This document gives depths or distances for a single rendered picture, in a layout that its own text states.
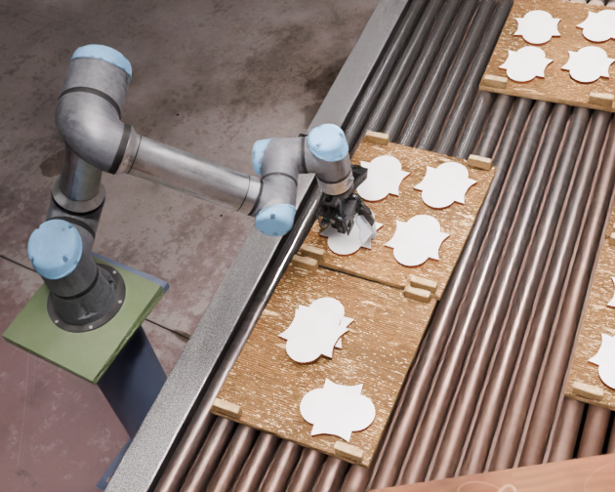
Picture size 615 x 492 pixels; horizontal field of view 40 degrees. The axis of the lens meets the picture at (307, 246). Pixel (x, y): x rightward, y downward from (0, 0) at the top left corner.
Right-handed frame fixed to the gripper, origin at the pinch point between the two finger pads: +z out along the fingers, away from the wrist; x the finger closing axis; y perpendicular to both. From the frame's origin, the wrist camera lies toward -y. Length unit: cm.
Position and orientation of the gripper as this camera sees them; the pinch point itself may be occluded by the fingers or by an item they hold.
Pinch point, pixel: (350, 228)
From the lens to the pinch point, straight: 199.7
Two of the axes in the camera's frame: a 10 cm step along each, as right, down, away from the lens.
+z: 1.6, 5.6, 8.2
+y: -4.1, 7.9, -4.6
